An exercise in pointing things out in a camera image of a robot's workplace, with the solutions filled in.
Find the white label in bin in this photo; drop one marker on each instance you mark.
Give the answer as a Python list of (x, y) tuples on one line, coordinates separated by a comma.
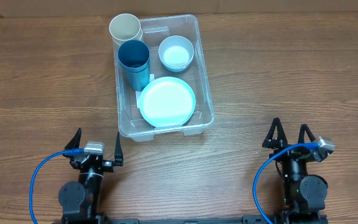
[(138, 93)]

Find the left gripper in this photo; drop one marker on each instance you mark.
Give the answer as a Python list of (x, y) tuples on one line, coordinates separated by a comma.
[(109, 166)]

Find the grey bowl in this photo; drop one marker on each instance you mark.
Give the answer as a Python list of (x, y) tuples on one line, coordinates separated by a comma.
[(176, 51)]

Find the blue cup bottom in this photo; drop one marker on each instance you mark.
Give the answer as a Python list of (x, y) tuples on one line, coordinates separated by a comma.
[(134, 57)]

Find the clear plastic storage bin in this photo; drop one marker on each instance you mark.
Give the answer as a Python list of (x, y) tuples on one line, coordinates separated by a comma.
[(131, 124)]

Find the light blue plate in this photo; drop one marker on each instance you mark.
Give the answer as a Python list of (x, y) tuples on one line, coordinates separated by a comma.
[(167, 101)]

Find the blue cup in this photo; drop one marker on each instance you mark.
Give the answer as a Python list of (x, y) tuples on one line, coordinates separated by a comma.
[(134, 57), (138, 80)]

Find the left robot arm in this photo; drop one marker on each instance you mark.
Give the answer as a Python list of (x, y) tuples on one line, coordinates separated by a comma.
[(80, 199)]

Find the cream cup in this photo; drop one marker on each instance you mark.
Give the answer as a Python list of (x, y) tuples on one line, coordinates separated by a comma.
[(124, 26), (139, 37)]

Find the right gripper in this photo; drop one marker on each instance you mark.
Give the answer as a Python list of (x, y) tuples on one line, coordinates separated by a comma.
[(276, 143)]

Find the blue cup top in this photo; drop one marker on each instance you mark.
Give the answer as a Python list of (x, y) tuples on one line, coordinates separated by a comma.
[(138, 80)]

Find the light blue bowl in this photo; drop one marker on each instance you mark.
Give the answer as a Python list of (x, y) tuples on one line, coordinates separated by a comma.
[(176, 69)]

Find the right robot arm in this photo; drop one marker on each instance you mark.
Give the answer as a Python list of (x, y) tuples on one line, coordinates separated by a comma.
[(304, 194)]

